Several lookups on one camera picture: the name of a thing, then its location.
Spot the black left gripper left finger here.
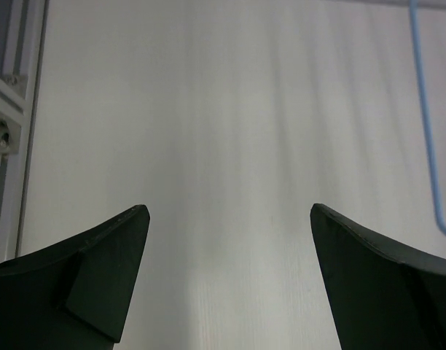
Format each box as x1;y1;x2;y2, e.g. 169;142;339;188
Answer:
0;205;150;349

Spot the blue wire hanger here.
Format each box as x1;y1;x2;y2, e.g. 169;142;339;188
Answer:
408;0;446;236

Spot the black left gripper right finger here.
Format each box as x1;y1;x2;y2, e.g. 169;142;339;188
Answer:
310;203;446;349

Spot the aluminium frame post left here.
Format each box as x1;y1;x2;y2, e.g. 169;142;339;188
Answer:
0;0;49;263

